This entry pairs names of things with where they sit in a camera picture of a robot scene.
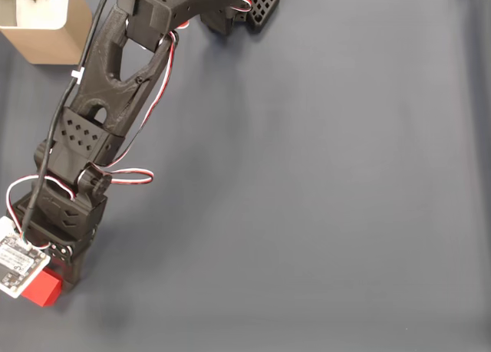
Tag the red cube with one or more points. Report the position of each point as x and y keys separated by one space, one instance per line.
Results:
x=44 y=288

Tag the beige box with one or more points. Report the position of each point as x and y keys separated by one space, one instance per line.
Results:
x=50 y=45

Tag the white padding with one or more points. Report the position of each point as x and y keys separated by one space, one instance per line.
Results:
x=38 y=10

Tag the dark blue-grey mat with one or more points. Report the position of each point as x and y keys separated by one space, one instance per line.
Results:
x=307 y=175

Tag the white-mounted camera circuit board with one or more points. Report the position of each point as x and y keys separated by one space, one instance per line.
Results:
x=21 y=264

